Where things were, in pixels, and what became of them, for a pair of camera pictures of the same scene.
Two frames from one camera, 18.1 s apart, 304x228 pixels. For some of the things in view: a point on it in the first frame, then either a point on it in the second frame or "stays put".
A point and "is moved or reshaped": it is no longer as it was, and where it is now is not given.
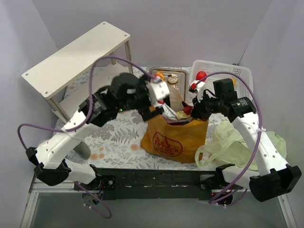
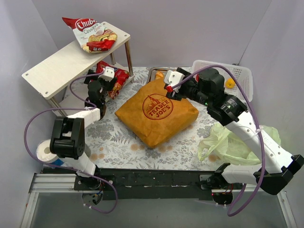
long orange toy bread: [161, 74] stays put
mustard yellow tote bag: [177, 141] is moved or reshaped
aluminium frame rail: [33, 188] stays put
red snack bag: [168, 112] is moved or reshaped
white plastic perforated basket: [241, 75] stays put
